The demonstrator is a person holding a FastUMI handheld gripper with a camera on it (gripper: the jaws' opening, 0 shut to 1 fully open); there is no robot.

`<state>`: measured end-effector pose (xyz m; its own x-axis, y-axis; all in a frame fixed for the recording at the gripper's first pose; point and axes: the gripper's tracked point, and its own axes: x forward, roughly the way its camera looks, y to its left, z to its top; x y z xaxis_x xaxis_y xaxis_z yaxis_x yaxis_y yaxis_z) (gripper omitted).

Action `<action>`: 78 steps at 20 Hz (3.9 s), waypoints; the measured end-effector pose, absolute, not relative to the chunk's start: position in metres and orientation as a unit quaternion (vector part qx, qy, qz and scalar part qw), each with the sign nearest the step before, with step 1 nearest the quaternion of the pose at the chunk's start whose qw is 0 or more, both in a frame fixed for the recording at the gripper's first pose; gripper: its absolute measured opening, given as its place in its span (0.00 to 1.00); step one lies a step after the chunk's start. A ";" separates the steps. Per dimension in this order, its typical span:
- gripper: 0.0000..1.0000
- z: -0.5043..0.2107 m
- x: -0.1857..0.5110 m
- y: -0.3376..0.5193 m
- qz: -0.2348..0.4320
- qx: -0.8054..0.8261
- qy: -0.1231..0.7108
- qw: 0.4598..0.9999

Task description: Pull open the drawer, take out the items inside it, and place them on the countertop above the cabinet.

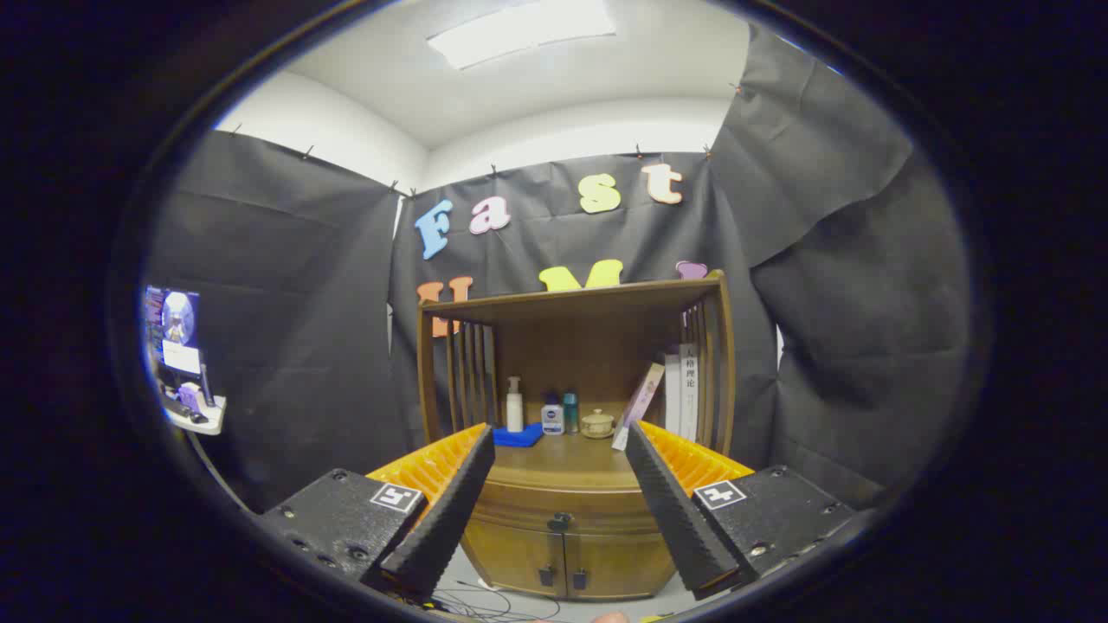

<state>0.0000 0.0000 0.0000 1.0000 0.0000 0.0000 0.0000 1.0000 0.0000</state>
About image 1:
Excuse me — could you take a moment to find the ceiling light panel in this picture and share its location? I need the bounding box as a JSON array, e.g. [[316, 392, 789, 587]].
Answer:
[[427, 0, 617, 70]]

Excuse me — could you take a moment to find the plain white book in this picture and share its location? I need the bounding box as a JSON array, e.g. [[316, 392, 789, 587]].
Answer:
[[664, 350, 683, 434]]

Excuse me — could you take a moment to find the purple book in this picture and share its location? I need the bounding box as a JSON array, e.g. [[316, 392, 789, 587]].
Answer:
[[611, 362, 667, 452]]

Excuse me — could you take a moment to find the wooden countertop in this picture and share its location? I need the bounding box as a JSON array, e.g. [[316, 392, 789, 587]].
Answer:
[[480, 428, 646, 492]]

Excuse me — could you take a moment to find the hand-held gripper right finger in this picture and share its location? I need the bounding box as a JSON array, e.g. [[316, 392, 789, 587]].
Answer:
[[625, 421, 858, 601]]

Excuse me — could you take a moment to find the wooden cabinet door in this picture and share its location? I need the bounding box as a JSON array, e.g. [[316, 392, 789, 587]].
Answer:
[[463, 519, 568, 598], [564, 528, 678, 601]]

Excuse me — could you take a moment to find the computer monitor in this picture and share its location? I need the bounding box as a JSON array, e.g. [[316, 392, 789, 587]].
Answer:
[[145, 286, 202, 375]]

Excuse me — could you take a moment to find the wooden drawer with black knob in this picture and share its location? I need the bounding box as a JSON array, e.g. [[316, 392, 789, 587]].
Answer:
[[467, 485, 672, 539]]

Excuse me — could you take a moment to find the white book with black lettering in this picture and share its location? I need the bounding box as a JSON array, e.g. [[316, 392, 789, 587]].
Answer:
[[680, 344, 700, 444]]

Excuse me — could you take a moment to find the tangle of black cables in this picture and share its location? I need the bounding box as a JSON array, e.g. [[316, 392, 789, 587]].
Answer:
[[428, 580, 564, 622]]

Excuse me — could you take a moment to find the wooden cabinet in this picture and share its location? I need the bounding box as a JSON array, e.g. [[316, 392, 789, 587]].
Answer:
[[415, 270, 737, 602]]

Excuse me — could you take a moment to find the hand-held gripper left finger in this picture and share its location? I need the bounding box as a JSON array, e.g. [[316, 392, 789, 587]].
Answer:
[[260, 422, 496, 602]]

